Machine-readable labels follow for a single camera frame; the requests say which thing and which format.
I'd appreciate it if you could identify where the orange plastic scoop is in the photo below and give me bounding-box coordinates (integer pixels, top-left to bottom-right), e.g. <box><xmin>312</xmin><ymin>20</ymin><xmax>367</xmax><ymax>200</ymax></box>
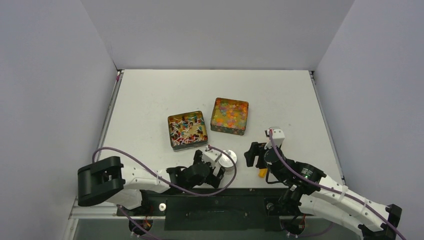
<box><xmin>258</xmin><ymin>168</ymin><xmax>268</xmax><ymax>179</ymax></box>

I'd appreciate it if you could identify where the tin box of lollipops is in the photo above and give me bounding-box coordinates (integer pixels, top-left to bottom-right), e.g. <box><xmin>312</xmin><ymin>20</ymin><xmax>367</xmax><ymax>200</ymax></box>
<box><xmin>167</xmin><ymin>110</ymin><xmax>209</xmax><ymax>152</ymax></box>

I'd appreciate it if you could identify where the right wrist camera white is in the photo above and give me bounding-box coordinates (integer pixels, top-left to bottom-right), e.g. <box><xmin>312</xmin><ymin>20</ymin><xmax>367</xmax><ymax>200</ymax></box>
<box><xmin>264</xmin><ymin>127</ymin><xmax>286</xmax><ymax>150</ymax></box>

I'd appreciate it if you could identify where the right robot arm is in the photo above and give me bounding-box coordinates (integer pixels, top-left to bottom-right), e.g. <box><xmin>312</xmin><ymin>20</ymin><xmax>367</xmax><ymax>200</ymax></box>
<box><xmin>244</xmin><ymin>142</ymin><xmax>405</xmax><ymax>240</ymax></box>

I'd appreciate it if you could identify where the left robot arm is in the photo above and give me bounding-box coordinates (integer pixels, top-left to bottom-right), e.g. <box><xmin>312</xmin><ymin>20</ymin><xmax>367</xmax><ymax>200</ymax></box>
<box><xmin>77</xmin><ymin>150</ymin><xmax>226</xmax><ymax>215</ymax></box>

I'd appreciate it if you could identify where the clear round lid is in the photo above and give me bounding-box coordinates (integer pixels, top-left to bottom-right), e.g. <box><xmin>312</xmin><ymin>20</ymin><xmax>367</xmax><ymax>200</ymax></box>
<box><xmin>218</xmin><ymin>149</ymin><xmax>237</xmax><ymax>169</ymax></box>

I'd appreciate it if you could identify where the tin box of gummy candies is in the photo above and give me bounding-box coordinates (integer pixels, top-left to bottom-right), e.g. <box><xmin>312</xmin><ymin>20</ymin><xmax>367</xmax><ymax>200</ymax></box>
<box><xmin>210</xmin><ymin>97</ymin><xmax>249</xmax><ymax>136</ymax></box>

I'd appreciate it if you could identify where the clear plastic round container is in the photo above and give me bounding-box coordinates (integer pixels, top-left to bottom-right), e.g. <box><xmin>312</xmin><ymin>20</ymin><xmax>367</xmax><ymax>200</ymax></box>
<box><xmin>222</xmin><ymin>165</ymin><xmax>235</xmax><ymax>176</ymax></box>

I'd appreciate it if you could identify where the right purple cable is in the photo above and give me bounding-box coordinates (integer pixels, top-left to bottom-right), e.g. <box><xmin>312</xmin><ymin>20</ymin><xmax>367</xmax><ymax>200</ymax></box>
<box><xmin>268</xmin><ymin>129</ymin><xmax>407</xmax><ymax>240</ymax></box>

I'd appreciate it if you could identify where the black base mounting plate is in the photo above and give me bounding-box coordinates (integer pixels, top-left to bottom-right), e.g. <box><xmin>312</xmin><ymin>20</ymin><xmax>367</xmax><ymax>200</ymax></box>
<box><xmin>112</xmin><ymin>188</ymin><xmax>307</xmax><ymax>232</ymax></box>

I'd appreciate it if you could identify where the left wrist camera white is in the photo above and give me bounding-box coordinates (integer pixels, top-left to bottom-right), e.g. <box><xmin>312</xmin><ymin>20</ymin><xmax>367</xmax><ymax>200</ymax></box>
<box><xmin>201</xmin><ymin>145</ymin><xmax>222</xmax><ymax>176</ymax></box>

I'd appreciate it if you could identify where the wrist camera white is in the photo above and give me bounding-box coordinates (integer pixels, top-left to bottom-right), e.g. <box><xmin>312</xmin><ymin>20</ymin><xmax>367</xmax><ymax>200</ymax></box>
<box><xmin>201</xmin><ymin>145</ymin><xmax>222</xmax><ymax>176</ymax></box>
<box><xmin>264</xmin><ymin>127</ymin><xmax>286</xmax><ymax>150</ymax></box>

